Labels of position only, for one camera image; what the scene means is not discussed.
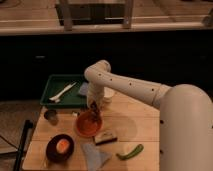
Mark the small metal cup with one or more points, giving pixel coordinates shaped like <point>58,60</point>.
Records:
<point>51,116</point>

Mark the red bowl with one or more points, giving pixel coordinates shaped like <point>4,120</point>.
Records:
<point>86,125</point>

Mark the orange fruit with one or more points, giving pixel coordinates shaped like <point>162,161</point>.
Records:
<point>62,146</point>

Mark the dark purple grape bunch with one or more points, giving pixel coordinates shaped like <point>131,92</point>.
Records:
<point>95,112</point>

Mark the blue grey cloth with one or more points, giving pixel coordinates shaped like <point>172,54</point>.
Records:
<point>95,158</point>

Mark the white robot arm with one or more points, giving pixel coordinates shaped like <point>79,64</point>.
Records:
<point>186,116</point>

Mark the blue grey sponge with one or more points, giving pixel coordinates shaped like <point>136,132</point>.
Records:
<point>83,89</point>

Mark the black metal stand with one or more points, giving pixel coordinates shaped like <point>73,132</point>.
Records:
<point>27,126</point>

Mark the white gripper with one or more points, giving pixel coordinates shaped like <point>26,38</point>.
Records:
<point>95,93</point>

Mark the white cup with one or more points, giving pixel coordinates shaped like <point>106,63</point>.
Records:
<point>108,94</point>

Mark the black white eraser block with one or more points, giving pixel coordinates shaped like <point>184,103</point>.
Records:
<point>105,137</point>

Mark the green plastic tray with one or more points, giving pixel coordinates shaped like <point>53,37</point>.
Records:
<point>71,98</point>

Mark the dark brown bowl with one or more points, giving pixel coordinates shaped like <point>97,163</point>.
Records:
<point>51,152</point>

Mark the white plastic utensil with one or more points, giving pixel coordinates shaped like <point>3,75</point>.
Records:
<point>56,98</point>

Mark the wooden chair frame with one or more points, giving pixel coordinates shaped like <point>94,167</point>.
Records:
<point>94,14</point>

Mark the green chili pepper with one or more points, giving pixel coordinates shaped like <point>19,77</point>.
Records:
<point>139,148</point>

